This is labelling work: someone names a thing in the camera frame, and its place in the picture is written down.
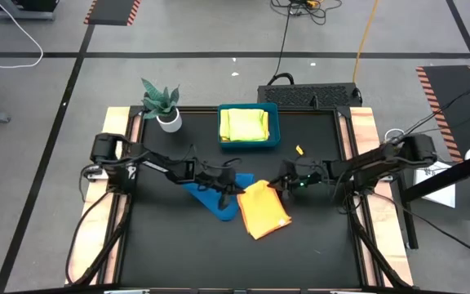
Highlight white paper sheet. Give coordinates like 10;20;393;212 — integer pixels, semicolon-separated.
413;158;457;209

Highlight blue plastic bin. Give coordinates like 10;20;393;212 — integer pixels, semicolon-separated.
217;102;282;149

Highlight black floor cable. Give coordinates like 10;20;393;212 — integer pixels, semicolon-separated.
266;0;297;87

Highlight dark side stand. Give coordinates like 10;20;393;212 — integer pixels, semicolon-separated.
396;163;470;251

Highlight white floor cable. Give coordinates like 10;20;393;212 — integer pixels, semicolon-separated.
0;0;44;69

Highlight black metal table frame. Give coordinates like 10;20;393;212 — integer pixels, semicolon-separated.
95;105;383;294

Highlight tangled black cable bundle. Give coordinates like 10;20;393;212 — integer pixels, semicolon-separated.
270;0;342;26

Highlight white coiled cable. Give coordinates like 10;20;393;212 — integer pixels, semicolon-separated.
384;128;406;142

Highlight orange microfiber towel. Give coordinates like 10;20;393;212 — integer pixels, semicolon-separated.
237;180;293;241

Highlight green plant in white pot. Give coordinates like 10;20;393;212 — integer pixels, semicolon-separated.
140;78;183;134

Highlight green microfiber towel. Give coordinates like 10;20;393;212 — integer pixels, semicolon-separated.
228;108;266;142

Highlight black perforated computer case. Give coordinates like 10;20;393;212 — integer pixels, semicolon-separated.
257;82;363;109

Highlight blue microfiber towel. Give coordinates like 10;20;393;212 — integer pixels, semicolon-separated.
181;172;255;222

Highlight light wooden board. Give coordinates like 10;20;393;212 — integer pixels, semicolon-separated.
340;106;415;287
64;106;140;286

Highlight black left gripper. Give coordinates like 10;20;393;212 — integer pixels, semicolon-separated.
193;157;247;212

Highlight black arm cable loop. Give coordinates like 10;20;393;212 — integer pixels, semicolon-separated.
65;189;116;285

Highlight black hazard-striped floor mat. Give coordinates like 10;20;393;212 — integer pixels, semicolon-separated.
82;0;142;27
415;65;470;164

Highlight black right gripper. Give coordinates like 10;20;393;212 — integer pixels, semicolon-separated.
268;157;327;202

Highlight black metal beam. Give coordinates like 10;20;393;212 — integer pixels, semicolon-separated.
397;146;470;203

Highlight yellow floor cable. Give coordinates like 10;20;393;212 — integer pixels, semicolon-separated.
352;0;381;84

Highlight yellow microfiber towel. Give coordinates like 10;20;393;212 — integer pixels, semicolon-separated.
219;109;270;143

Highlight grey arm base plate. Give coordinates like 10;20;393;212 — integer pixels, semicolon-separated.
82;165;109;180

